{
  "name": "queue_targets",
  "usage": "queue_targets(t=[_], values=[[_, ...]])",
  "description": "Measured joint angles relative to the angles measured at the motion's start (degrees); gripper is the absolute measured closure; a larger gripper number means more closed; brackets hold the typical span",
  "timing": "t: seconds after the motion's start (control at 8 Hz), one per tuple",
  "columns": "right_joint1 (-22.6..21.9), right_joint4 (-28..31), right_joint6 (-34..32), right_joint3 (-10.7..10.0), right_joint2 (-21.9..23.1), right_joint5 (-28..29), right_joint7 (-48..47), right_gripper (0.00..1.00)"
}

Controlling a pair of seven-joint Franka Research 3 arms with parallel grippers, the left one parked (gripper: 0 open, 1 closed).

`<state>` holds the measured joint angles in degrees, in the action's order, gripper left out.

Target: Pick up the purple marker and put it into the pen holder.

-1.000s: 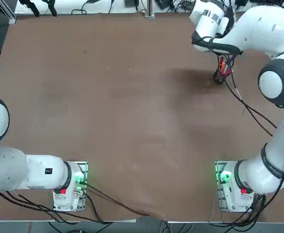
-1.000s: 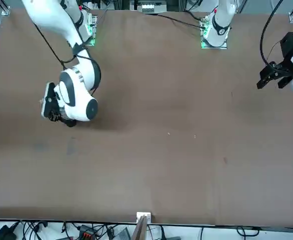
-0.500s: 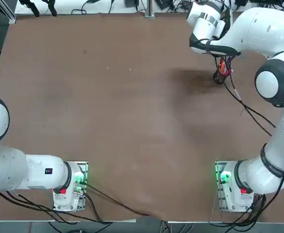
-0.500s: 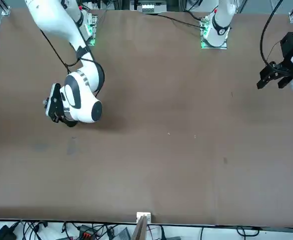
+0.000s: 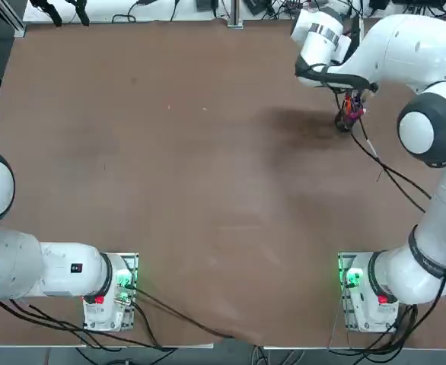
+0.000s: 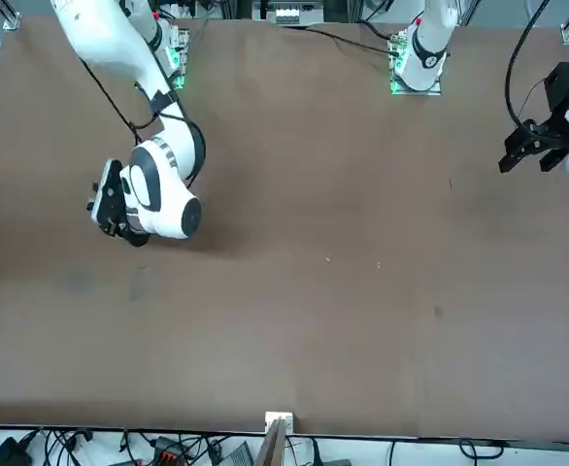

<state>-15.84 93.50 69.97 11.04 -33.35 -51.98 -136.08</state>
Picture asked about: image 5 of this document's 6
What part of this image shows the black round pen holder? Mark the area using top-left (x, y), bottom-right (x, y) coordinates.
top-left (334, 109), bottom-right (362, 133)

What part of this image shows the black cable bundle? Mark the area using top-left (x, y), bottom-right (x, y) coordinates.
top-left (0, 298), bottom-right (160, 350)

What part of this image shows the aluminium frame profile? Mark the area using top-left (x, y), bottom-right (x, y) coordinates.
top-left (0, 0), bottom-right (27, 39)

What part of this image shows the aluminium camera post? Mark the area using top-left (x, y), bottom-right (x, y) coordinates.
top-left (226, 0), bottom-right (244, 28)

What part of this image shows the black left base cable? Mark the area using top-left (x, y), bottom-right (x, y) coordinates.
top-left (133, 287), bottom-right (240, 340)

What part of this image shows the black cable with white tag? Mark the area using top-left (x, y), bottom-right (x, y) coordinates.
top-left (335, 89), bottom-right (434, 214)

